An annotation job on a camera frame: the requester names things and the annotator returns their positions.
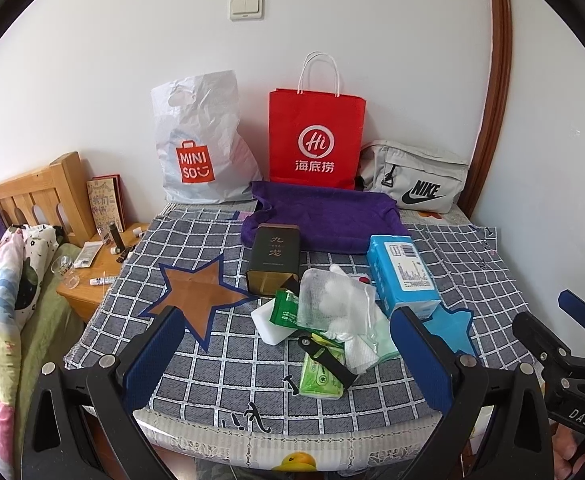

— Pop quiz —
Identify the mint green cloth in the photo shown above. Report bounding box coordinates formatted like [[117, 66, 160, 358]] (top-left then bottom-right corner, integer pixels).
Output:
[[364, 315, 399, 363]]

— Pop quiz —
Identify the white paper towel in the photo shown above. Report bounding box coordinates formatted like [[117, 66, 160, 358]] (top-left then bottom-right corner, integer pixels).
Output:
[[343, 335, 380, 375]]

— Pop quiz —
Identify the black strap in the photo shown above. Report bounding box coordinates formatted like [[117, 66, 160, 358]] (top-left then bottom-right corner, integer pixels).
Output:
[[296, 335, 359, 391]]

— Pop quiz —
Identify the green tissue pack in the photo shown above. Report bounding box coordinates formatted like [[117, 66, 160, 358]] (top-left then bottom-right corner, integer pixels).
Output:
[[299, 354, 344, 400]]

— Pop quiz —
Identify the translucent white pouch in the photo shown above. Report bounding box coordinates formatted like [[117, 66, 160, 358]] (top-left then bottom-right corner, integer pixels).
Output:
[[297, 268, 377, 334]]

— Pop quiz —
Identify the white sponge block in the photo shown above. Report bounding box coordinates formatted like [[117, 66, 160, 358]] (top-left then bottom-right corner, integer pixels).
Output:
[[251, 299, 295, 346]]

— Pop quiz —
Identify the green sachet packet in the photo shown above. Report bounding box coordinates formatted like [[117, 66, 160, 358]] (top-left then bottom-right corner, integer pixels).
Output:
[[271, 289, 323, 334]]

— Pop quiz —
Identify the white glove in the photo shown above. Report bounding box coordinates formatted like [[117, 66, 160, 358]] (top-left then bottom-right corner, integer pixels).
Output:
[[319, 263, 384, 340]]

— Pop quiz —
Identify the person right hand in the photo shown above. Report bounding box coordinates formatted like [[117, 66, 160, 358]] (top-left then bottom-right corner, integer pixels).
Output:
[[551, 424, 585, 480]]

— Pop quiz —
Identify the blue star marker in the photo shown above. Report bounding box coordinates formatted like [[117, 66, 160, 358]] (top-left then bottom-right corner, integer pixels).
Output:
[[423, 304, 479, 358]]

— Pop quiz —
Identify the blue tissue pack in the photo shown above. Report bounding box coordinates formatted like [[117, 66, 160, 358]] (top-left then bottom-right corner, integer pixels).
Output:
[[366, 235, 441, 320]]

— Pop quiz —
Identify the brown star marker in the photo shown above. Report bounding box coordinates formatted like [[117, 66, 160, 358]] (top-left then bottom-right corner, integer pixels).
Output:
[[140, 254, 257, 351]]

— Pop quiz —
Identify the wooden nightstand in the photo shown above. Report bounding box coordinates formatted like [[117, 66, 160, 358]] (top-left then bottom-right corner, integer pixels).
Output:
[[56, 245, 122, 323]]

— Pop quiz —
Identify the grey checkered blanket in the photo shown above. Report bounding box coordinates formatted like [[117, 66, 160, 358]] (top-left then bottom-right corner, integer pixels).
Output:
[[65, 207, 532, 437]]

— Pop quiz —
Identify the colourful bedding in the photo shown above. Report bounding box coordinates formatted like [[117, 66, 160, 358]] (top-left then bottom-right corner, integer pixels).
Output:
[[0, 224, 83, 479]]

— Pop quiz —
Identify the clear glass cup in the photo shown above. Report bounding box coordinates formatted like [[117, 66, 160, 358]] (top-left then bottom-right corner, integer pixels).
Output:
[[50, 255, 81, 289]]

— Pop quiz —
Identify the white tube on nightstand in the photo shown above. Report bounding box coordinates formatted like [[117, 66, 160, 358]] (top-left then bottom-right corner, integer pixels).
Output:
[[73, 240, 102, 269]]

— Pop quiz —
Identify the dark green tea tin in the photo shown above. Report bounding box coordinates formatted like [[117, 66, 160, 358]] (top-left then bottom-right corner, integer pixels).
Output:
[[246, 223, 301, 296]]

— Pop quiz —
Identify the brown book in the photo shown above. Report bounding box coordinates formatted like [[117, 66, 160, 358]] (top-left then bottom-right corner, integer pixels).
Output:
[[86, 174, 126, 232]]

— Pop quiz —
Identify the purple towel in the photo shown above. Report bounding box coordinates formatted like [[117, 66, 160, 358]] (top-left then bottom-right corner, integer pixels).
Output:
[[242, 181, 409, 255]]

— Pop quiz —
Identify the grey Nike waist bag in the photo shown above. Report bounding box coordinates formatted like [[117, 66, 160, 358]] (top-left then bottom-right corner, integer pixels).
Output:
[[359, 140, 469, 214]]

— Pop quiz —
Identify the wooden headboard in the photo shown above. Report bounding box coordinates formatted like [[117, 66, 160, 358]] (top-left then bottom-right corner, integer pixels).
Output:
[[0, 152, 96, 246]]

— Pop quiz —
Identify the white Miniso plastic bag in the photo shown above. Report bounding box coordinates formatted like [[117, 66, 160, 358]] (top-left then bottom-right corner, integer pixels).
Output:
[[151, 70, 262, 205]]

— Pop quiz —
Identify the red Haidilao paper bag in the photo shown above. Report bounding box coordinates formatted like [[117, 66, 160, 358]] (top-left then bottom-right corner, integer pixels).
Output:
[[268, 51, 366, 190]]

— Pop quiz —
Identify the brown wooden door frame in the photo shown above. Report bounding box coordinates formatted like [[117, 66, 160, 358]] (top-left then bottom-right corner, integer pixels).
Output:
[[458, 0, 513, 218]]

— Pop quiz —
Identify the white light switch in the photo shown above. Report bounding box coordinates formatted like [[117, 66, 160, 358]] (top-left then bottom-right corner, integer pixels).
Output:
[[228, 0, 264, 21]]

